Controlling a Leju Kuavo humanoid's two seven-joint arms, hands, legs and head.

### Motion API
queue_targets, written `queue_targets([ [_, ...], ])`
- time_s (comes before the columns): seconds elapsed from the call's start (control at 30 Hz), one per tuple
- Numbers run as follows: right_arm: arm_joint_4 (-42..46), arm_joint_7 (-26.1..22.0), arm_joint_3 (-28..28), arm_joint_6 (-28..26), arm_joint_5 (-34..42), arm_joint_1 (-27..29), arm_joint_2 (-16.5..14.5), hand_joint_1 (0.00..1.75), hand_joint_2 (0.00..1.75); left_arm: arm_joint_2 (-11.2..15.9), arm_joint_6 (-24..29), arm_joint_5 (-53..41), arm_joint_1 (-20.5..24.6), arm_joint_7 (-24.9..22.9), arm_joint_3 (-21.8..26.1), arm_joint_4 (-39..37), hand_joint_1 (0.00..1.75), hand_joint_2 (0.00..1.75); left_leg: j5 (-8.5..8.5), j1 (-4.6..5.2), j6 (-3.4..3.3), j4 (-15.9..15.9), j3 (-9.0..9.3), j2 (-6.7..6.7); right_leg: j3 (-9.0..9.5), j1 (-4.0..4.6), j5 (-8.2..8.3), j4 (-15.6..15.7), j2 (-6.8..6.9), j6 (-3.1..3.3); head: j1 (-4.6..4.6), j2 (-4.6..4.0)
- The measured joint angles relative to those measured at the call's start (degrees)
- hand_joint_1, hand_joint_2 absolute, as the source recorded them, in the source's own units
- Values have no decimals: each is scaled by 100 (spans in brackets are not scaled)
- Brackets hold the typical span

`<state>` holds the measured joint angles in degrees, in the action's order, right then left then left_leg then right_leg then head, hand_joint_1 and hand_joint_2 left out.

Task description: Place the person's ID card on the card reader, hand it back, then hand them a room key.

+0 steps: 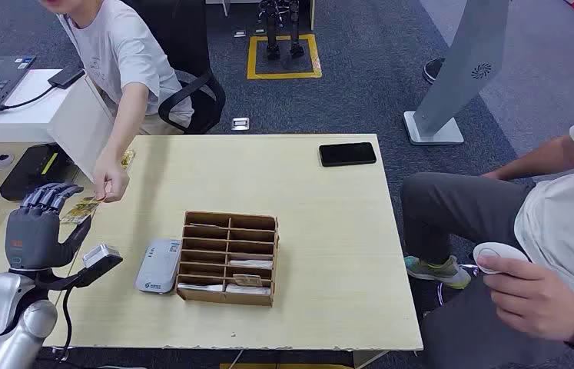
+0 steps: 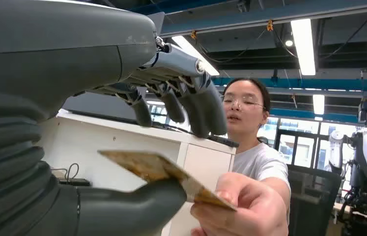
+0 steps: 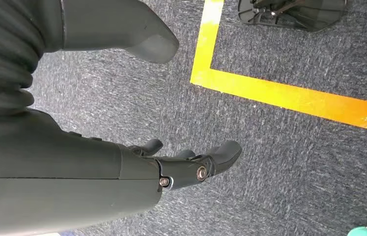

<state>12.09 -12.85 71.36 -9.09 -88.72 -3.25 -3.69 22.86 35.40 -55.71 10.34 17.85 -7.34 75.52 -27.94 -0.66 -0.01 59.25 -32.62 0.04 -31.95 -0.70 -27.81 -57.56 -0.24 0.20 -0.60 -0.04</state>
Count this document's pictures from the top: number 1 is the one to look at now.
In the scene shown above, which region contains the person's left hand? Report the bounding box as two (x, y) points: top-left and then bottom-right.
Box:
(476, 254), (574, 342)
(91, 155), (131, 204)

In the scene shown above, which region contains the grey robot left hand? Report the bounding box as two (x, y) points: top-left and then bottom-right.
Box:
(5, 182), (93, 272)

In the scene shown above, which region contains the yellow-green ID card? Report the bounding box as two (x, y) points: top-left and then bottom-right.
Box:
(60, 195), (101, 226)

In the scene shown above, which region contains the white handheld remote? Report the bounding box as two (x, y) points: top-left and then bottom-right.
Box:
(472, 241), (529, 276)

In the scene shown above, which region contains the wooden slotted card organizer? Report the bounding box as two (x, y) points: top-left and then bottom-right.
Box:
(175, 211), (280, 308)

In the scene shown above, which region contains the person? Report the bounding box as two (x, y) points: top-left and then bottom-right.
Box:
(37, 0), (196, 204)
(399, 99), (574, 369)

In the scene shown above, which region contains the grey-white card reader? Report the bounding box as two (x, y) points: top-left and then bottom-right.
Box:
(135, 239), (182, 295)

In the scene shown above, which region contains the white divider panel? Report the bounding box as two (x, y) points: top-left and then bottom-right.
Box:
(46, 75), (117, 183)

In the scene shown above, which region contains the black device with yellow label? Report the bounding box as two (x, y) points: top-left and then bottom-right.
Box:
(0, 143), (74, 202)

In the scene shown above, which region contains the teal and yellow shoe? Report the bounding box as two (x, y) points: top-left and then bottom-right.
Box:
(403, 254), (473, 291)

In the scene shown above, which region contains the white side desk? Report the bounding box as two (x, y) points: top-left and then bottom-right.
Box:
(0, 68), (87, 145)

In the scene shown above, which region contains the black power adapter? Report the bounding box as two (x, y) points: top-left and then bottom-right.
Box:
(47, 66), (85, 90)

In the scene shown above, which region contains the black office chair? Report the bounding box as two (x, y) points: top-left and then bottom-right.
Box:
(123, 0), (227, 136)

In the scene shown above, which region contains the black robot leg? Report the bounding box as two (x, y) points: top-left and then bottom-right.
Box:
(258, 0), (283, 61)
(286, 0), (306, 59)

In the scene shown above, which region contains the black smartphone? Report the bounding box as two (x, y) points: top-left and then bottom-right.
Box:
(318, 141), (378, 168)

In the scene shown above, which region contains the black round base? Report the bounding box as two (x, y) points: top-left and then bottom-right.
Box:
(422, 57), (448, 85)

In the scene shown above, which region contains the grey standing kiosk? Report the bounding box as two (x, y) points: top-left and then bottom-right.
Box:
(403, 0), (512, 147)

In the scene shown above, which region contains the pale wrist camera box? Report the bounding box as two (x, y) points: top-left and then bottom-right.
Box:
(81, 243), (124, 289)

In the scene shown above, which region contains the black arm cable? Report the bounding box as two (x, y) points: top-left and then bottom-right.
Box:
(54, 284), (75, 363)

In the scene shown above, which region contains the white table frame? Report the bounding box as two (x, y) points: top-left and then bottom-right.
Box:
(204, 0), (317, 32)

